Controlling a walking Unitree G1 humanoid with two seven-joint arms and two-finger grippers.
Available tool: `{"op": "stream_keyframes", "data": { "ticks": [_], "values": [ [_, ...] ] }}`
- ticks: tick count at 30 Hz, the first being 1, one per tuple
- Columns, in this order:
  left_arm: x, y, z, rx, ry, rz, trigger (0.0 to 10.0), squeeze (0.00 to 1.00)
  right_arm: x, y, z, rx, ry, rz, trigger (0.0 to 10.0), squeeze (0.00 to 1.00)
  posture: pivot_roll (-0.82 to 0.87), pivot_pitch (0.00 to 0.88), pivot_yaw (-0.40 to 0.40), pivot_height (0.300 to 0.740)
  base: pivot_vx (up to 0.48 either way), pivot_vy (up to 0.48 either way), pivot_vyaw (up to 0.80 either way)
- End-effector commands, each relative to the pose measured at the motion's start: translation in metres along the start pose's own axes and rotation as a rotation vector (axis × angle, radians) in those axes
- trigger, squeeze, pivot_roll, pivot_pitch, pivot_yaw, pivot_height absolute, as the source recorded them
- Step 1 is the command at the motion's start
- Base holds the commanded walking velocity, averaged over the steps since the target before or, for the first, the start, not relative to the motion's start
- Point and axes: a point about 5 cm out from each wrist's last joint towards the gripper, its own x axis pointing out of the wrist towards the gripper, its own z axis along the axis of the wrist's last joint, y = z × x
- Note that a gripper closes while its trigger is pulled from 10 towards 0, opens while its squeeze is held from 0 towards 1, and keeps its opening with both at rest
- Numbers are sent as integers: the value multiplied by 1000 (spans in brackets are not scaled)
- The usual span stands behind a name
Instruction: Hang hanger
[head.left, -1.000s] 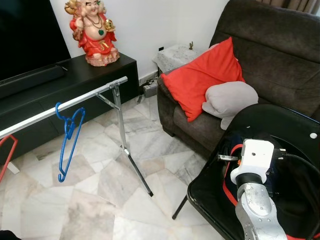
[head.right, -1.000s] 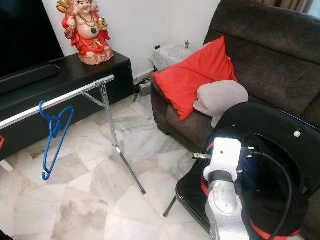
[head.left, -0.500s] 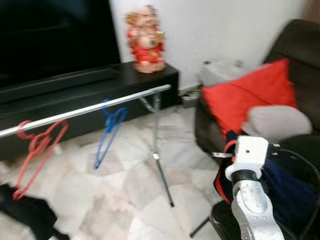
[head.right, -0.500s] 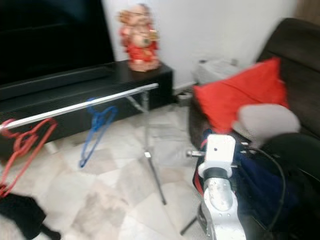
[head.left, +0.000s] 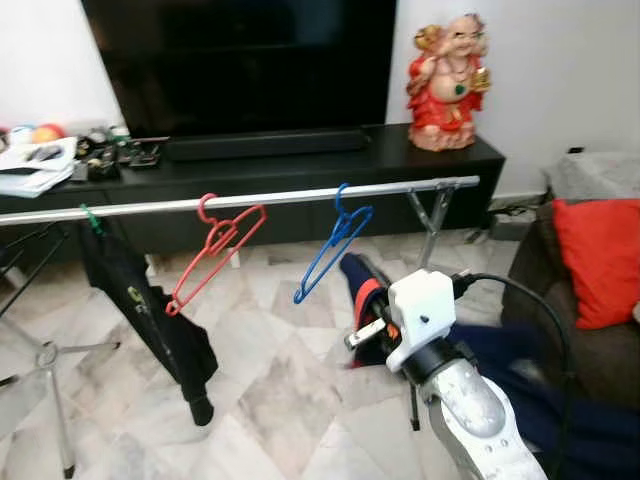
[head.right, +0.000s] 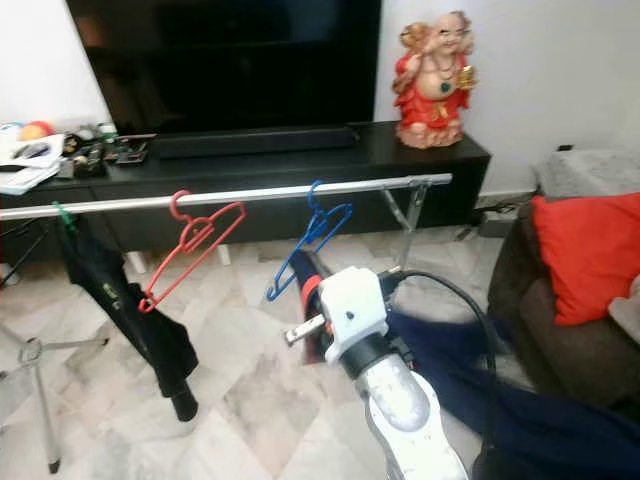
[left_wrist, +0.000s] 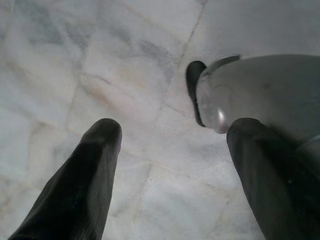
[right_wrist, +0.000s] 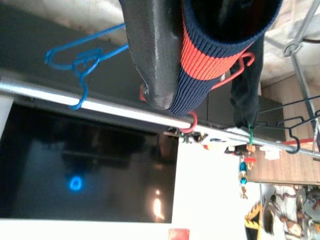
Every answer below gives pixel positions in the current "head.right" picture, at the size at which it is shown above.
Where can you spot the black shirt with green logo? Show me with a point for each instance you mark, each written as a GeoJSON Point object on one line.
{"type": "Point", "coordinates": [130, 315]}

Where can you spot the blue hanger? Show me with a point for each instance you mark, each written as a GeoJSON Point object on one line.
{"type": "Point", "coordinates": [322, 214]}

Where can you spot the silver clothes rack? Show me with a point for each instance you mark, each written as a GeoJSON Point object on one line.
{"type": "Point", "coordinates": [260, 192]}

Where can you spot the red cushion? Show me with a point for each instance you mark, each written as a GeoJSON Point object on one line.
{"type": "Point", "coordinates": [585, 255]}

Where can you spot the red Buddha statue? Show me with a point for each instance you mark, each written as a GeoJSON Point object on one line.
{"type": "Point", "coordinates": [435, 98]}

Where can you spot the green hanger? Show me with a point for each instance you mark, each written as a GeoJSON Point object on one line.
{"type": "Point", "coordinates": [66, 218]}

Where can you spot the white ball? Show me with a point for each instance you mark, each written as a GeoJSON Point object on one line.
{"type": "Point", "coordinates": [10, 133]}

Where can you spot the red hanger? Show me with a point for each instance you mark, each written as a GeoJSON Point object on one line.
{"type": "Point", "coordinates": [190, 222]}

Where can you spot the white paper stack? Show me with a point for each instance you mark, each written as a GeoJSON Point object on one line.
{"type": "Point", "coordinates": [28, 163]}

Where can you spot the orange ball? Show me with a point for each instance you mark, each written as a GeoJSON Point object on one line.
{"type": "Point", "coordinates": [37, 131]}

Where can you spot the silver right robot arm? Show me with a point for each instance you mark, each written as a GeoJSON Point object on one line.
{"type": "Point", "coordinates": [400, 400]}

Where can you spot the beige pillow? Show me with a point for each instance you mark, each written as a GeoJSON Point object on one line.
{"type": "Point", "coordinates": [628, 322]}

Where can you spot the dark brown sofa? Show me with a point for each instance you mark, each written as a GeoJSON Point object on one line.
{"type": "Point", "coordinates": [520, 300]}

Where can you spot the black hanger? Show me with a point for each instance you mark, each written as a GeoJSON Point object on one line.
{"type": "Point", "coordinates": [25, 250]}

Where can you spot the black television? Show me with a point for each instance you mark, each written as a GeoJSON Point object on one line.
{"type": "Point", "coordinates": [220, 60]}

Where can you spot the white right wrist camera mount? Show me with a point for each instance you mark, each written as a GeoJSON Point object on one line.
{"type": "Point", "coordinates": [350, 300]}

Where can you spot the grey blanket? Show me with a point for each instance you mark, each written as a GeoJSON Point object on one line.
{"type": "Point", "coordinates": [590, 172]}

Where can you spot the black TV console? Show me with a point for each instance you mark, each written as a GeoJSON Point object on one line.
{"type": "Point", "coordinates": [240, 170]}

